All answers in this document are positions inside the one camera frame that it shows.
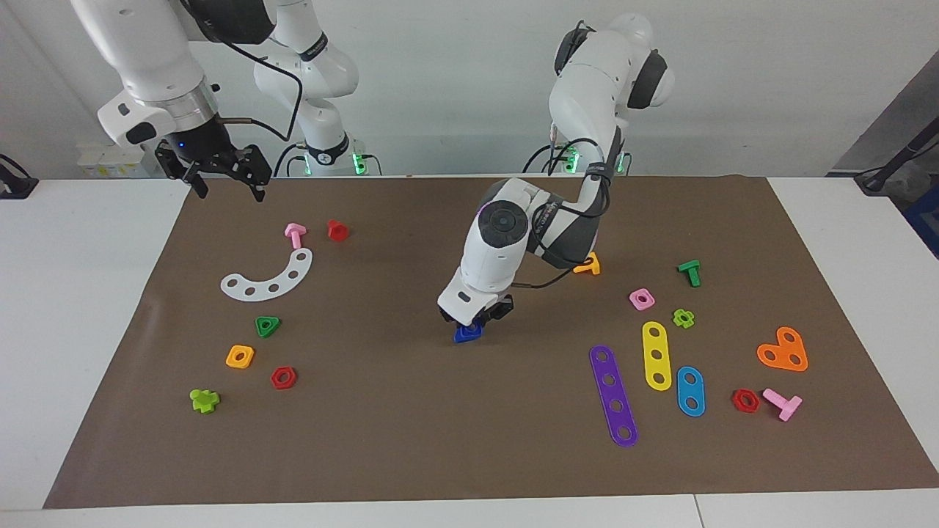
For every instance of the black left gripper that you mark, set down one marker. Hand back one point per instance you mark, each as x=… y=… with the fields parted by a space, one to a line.
x=499 y=306

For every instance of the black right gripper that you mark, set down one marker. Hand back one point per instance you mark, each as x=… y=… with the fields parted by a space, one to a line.
x=202 y=143

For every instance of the blue triangle-head screw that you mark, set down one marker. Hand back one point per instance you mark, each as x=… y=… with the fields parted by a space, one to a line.
x=463 y=337

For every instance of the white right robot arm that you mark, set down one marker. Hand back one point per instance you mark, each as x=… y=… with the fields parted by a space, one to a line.
x=147 y=51

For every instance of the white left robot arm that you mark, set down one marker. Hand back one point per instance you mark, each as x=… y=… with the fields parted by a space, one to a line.
x=506 y=242

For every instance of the pink plastic screw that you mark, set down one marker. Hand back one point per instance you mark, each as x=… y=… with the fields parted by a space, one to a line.
x=785 y=405
x=295 y=233

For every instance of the red plastic screw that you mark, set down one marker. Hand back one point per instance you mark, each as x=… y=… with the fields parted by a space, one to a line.
x=337 y=232

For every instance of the orange plastic screw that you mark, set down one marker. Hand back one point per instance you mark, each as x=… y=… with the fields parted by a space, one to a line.
x=593 y=267

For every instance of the green triangle nut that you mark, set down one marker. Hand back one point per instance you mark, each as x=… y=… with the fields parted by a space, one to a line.
x=274 y=322

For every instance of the pink square nut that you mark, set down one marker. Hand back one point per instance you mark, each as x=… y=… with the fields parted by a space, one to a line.
x=634 y=295

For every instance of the orange square nut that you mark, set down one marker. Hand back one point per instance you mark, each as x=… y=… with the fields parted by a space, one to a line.
x=249 y=352

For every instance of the red hexagon nut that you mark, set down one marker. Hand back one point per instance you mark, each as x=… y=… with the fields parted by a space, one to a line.
x=736 y=403
x=273 y=378

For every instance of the lime green flower nut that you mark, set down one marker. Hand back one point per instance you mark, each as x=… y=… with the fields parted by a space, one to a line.
x=689 y=323

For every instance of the green plastic screw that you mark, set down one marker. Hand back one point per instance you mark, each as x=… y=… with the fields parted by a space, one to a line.
x=692 y=273

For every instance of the lime green cross-head screw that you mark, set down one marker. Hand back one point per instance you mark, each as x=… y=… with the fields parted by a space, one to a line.
x=203 y=402

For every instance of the brown paper mat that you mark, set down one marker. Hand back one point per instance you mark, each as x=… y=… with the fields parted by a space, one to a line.
x=469 y=425

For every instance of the white curved plate with holes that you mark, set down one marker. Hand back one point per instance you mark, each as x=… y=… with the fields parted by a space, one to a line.
x=283 y=282

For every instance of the purple four-hole plate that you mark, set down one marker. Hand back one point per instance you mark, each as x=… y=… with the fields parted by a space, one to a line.
x=613 y=394

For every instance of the yellow three-hole plate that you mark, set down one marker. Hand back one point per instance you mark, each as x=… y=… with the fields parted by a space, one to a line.
x=656 y=345

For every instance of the black table clamp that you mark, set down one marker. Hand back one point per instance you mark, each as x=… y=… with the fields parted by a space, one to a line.
x=15 y=187

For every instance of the blue two-hole plate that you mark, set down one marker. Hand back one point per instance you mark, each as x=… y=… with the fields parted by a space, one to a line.
x=690 y=391

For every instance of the orange heart-shaped three-hole plate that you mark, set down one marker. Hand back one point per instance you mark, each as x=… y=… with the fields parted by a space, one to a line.
x=783 y=350

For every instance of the black stand pole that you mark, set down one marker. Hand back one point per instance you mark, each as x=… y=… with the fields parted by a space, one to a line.
x=891 y=161

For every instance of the blue box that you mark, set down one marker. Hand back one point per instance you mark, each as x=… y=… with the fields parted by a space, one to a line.
x=926 y=220

